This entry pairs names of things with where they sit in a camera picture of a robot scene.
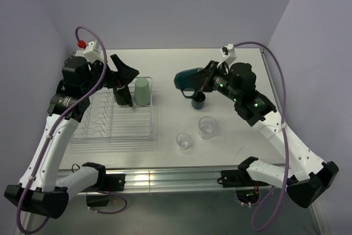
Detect light green plastic cup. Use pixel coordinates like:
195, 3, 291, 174
134, 77, 151, 106

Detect aluminium rail frame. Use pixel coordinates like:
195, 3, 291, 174
27, 167, 331, 235

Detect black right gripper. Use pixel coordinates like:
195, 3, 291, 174
188, 59, 240, 102

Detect dark blue mug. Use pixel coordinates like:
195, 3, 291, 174
191, 92, 206, 110

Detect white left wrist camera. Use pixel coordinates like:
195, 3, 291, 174
76, 40, 104, 63

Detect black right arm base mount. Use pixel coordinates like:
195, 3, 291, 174
217, 170, 269, 188

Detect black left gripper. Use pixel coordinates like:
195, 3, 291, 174
81, 54, 139, 96

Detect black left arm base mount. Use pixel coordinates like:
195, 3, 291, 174
85, 173, 125, 207

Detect large clear glass cup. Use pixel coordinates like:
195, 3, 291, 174
198, 116, 218, 139

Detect dark green mug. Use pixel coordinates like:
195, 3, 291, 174
174, 68, 203, 99

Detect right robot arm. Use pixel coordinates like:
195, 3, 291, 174
174, 61, 339, 208

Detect small clear glass cup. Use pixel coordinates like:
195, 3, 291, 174
176, 133, 192, 150

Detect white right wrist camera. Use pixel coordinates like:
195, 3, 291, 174
217, 43, 237, 69

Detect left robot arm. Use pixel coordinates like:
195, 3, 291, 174
4, 54, 139, 219

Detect black mug cream interior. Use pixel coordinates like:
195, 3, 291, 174
113, 85, 133, 107

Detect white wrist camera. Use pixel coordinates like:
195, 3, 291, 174
76, 40, 104, 63
217, 43, 237, 69

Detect clear wire dish rack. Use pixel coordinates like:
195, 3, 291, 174
70, 88, 152, 144

